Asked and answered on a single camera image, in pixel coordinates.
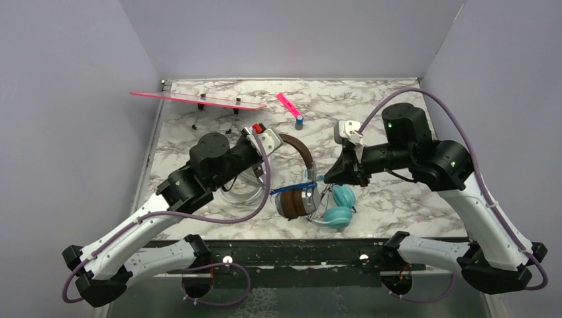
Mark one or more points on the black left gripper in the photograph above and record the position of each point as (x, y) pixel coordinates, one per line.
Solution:
(244, 138)

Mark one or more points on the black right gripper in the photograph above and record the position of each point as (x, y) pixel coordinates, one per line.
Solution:
(346, 170)

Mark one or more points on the white grey over-ear headphones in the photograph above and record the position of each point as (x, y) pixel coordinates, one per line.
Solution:
(247, 189)

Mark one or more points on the teal cat-ear headphones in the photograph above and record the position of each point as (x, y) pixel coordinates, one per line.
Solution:
(339, 216)

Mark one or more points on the blue wired earbuds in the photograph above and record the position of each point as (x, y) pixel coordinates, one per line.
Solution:
(308, 184)

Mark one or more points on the brown over-ear headphones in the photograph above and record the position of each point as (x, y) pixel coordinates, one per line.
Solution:
(298, 200)

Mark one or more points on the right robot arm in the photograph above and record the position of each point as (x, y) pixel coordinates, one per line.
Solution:
(498, 258)

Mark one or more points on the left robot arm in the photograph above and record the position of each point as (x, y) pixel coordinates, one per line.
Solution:
(103, 270)

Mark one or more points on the blue grey stamp cylinder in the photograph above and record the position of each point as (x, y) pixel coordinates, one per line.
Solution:
(299, 124)

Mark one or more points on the pink highlighter marker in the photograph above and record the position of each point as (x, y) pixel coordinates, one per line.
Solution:
(288, 105)

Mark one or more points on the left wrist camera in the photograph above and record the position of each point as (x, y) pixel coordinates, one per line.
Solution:
(270, 139)

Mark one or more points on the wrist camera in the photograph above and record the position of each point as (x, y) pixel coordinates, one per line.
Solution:
(348, 131)
(270, 139)

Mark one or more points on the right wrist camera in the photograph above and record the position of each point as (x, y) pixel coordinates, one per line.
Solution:
(348, 131)

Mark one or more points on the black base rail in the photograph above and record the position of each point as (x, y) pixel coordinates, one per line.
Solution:
(295, 263)

